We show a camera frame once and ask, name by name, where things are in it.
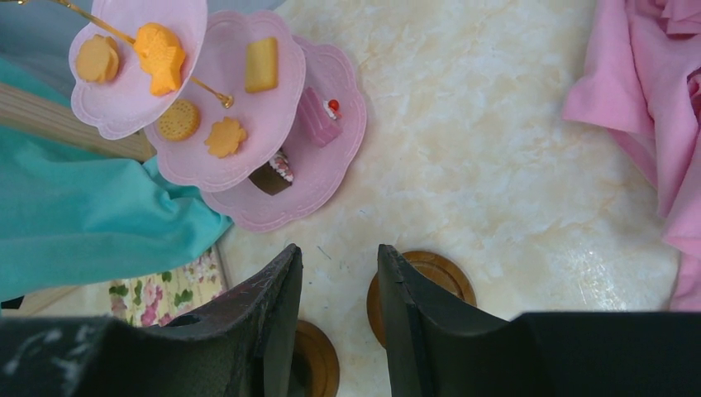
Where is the floral serving tray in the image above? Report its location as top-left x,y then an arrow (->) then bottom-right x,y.
108,246 -> 227,327

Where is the pink-tipped right gripper finger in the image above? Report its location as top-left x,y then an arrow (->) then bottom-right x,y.
378,245 -> 526,396

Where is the orange croissant pastry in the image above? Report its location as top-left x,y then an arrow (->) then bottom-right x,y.
133,22 -> 186,97

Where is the teal hanging garment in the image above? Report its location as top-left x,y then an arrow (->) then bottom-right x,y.
0,57 -> 234,303

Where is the round orange cookie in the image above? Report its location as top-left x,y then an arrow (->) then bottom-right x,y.
204,117 -> 248,159

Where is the small brown cookie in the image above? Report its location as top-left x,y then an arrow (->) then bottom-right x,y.
156,99 -> 201,141

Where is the chocolate cake slice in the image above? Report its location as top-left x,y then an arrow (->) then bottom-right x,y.
249,150 -> 294,196

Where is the pink macaron pastry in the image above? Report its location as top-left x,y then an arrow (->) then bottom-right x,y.
297,87 -> 342,147

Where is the pink three-tier cake stand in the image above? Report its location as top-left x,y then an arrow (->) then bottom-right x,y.
0,0 -> 369,234

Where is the small orange pastry top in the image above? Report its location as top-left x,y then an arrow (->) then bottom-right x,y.
74,35 -> 120,84

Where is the brown saucer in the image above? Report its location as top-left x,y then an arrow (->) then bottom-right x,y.
288,320 -> 340,397
366,251 -> 477,347

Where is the yellow square biscuit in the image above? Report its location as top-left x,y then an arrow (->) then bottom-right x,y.
245,36 -> 279,93

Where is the finger of the pink-tipped left gripper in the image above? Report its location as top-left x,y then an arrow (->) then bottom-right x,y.
142,244 -> 303,396

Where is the pink crumpled cloth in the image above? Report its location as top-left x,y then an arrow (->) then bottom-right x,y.
563,1 -> 700,312

